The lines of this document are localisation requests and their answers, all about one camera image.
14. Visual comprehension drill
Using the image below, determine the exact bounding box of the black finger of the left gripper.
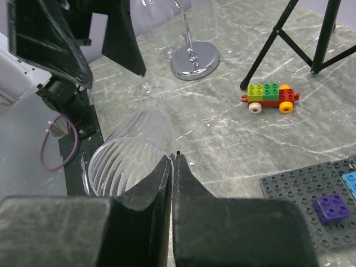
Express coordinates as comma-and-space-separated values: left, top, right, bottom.
7, 1, 93, 88
102, 1, 146, 77

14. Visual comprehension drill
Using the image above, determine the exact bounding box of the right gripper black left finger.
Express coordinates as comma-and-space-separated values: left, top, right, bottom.
1, 157, 173, 266

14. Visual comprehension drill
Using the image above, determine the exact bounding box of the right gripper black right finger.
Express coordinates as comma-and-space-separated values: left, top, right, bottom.
172, 154, 318, 266

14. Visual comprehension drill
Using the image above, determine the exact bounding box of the clear wine glass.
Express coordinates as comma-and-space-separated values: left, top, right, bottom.
135, 1, 175, 59

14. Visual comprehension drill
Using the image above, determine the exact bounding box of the clear flute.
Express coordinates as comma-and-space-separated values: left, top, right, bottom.
87, 97, 175, 197

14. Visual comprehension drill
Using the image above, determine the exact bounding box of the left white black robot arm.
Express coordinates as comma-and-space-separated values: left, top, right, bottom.
1, 1, 146, 122

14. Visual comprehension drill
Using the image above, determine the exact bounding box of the chrome wine glass rack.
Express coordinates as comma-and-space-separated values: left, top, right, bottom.
170, 1, 220, 81

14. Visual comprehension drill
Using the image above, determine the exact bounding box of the grey lego baseplate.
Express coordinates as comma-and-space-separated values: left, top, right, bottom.
259, 155, 355, 250

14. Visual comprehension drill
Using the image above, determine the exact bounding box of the purple lego brick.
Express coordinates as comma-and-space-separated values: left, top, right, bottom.
311, 193, 351, 225

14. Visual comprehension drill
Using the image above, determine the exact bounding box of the colourful lego toy car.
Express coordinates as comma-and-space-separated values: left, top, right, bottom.
241, 83, 300, 114

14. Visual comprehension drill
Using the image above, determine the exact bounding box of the blue lego brick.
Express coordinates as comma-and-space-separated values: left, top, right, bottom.
342, 171, 356, 200

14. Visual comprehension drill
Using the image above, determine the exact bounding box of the black perforated music stand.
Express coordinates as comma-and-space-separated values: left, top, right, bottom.
240, 0, 356, 91

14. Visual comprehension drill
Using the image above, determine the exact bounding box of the purple cable loop under rail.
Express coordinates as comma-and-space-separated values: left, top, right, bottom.
41, 113, 80, 171

